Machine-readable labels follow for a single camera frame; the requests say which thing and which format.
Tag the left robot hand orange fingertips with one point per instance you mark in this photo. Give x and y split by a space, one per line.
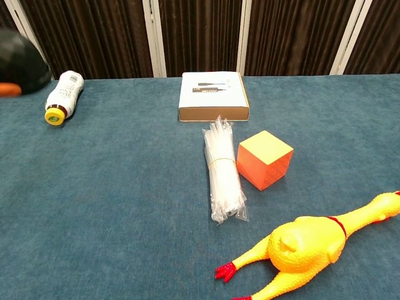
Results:
9 90

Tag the black plastic bowl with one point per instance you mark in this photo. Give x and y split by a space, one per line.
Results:
22 62

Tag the white bottle yellow cap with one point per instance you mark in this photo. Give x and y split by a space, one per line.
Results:
64 93

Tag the dark brown curtain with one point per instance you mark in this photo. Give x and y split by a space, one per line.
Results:
93 37

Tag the blue felt table cloth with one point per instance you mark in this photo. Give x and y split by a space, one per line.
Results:
125 218

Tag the white flat cardboard box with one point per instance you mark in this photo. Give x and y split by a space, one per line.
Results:
212 93

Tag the clear wrapped straw bundle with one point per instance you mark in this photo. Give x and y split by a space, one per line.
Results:
223 178

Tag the orange foam cube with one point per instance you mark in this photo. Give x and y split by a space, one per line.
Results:
265 162

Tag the yellow rubber chicken toy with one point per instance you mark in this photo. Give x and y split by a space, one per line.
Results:
306 247

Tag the white frame post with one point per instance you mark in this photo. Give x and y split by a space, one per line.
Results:
243 37
347 37
154 40
34 47

